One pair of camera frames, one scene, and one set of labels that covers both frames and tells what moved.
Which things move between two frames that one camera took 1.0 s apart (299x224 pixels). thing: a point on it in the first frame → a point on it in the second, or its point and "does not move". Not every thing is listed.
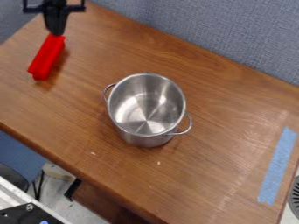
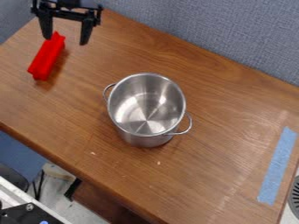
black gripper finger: [60, 19] → [88, 26]
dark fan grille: [294, 197] does not move
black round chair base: [14, 176] does not move
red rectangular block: [49, 57] does not move
